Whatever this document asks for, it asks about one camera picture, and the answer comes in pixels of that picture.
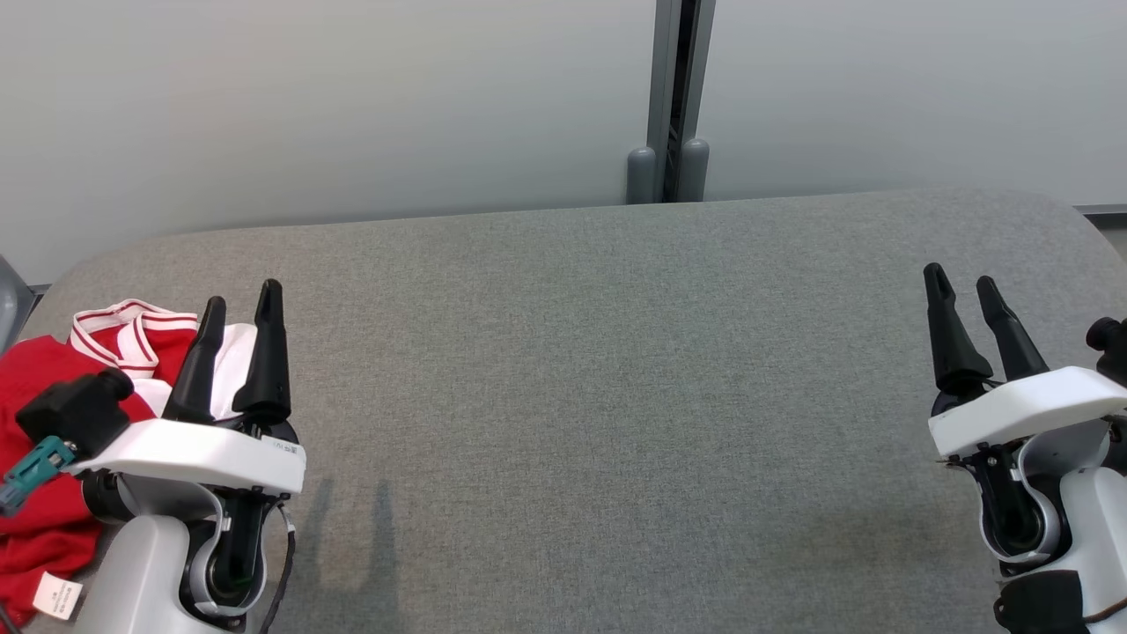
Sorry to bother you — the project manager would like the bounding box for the grey cylinder post foot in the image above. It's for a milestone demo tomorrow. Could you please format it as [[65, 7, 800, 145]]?
[[678, 138, 711, 202], [627, 147, 658, 205]]

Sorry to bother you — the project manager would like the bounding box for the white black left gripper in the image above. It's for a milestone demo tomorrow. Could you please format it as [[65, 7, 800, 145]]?
[[72, 279, 307, 496]]

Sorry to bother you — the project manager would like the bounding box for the teal left camera connector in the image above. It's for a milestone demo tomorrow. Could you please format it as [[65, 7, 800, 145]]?
[[0, 436, 78, 516]]

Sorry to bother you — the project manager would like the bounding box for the grey plastic panel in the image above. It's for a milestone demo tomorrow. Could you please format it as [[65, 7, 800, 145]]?
[[0, 255, 41, 353]]

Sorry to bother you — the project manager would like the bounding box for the grey fabric padded surface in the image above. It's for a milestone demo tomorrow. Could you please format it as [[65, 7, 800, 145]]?
[[18, 187, 1127, 634]]

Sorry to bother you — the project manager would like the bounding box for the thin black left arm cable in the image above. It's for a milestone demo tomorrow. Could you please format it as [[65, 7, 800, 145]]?
[[260, 506, 297, 634]]

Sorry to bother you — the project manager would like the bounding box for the grey metal partition post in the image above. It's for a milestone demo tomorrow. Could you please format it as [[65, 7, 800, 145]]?
[[647, 0, 716, 203]]

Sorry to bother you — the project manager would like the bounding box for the red shorts white stripe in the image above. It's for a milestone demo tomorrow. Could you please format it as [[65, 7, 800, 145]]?
[[0, 335, 159, 628]]

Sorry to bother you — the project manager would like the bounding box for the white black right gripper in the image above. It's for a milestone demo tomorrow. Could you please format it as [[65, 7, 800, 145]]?
[[923, 262, 1127, 459]]

